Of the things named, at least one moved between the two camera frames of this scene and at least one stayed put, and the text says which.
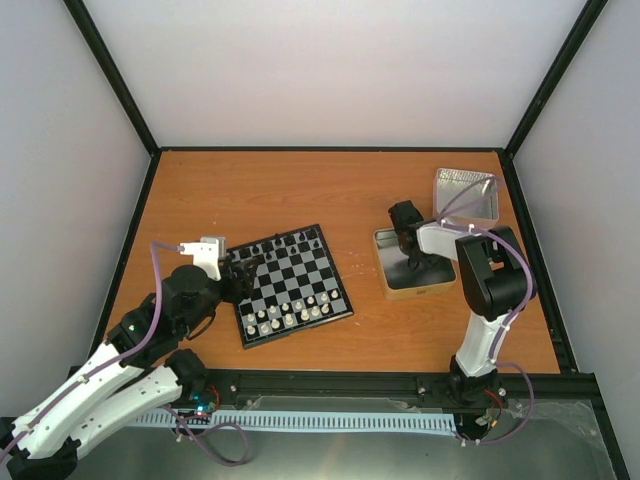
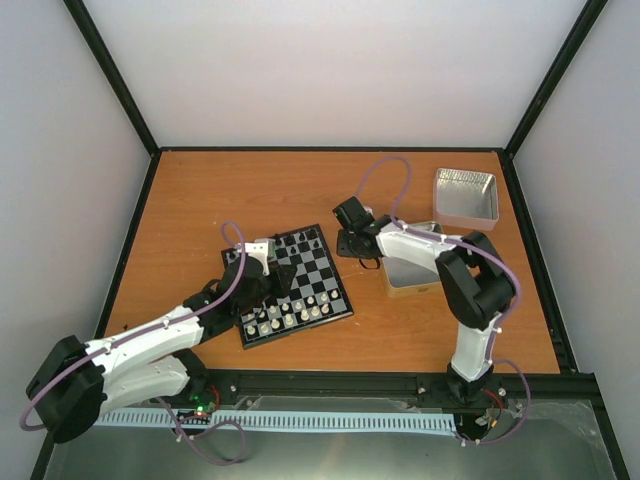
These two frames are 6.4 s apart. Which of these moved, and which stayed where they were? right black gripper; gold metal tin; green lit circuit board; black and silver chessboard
Moved: right black gripper
Stayed: green lit circuit board; black and silver chessboard; gold metal tin
